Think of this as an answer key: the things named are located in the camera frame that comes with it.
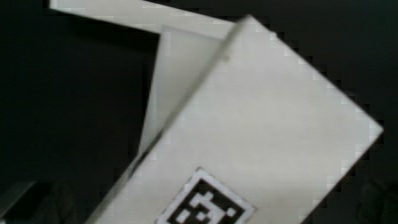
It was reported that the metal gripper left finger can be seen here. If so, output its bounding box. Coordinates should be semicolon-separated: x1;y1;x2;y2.
0;182;36;224

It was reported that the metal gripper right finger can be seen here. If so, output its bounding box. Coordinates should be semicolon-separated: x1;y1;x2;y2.
361;180;398;224

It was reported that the white cabinet box with tags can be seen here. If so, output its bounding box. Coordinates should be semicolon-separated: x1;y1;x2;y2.
85;17;382;224

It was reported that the white cabinet body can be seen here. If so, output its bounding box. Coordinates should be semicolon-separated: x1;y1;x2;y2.
50;0;235;153

